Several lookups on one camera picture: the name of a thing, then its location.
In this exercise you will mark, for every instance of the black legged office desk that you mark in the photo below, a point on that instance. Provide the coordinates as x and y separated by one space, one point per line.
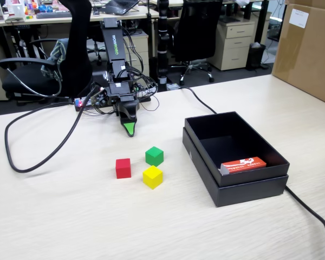
262 24

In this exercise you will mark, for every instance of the blue toy balls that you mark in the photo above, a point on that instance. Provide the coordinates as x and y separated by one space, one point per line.
45 8

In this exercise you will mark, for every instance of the black open box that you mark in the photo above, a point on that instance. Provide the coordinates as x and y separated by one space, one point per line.
249 193

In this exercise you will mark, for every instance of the black pole with white bands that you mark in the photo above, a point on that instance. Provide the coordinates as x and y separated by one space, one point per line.
162 40

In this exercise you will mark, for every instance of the yellow wooden cube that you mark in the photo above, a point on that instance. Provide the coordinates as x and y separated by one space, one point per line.
152 177

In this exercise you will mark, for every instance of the beige drawer cabinet with lock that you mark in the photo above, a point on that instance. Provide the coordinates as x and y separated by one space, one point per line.
237 51

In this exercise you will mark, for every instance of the red wooden cube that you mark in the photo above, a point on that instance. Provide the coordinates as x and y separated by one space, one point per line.
123 168

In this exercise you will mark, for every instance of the striped cloth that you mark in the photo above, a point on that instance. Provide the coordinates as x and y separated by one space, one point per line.
58 52

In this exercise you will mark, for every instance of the black trash bin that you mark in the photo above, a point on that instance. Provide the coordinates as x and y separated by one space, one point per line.
256 57

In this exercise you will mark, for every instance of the controller board with red LED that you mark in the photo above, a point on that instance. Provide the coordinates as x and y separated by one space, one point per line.
81 103

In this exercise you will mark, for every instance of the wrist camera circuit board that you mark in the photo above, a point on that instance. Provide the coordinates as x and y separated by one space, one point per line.
100 98

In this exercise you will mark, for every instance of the black office chair with armrests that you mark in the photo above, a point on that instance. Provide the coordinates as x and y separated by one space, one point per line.
78 54

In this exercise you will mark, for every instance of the black mesh office chair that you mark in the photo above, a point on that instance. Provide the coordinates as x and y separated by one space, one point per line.
197 32

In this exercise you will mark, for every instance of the white office desk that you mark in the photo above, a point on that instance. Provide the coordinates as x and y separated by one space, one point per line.
84 18

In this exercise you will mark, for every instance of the motor driver circuit board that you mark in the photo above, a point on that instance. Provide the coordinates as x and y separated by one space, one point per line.
143 92

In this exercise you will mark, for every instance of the black keyboard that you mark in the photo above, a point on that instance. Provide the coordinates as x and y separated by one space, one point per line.
54 15

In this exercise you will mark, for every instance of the large brown cardboard box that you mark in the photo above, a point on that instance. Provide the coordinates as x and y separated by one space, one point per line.
306 54

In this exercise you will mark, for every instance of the black laptop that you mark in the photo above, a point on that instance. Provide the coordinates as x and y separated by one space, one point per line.
119 6

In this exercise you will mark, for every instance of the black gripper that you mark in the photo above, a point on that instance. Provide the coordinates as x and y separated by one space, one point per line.
120 92

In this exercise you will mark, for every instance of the orange matchbox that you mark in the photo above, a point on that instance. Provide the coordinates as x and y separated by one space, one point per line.
245 165

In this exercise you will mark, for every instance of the black cardboard box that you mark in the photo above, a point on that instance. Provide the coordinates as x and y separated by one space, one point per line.
233 130

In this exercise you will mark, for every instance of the green wooden cube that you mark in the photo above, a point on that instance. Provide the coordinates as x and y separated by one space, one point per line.
154 156

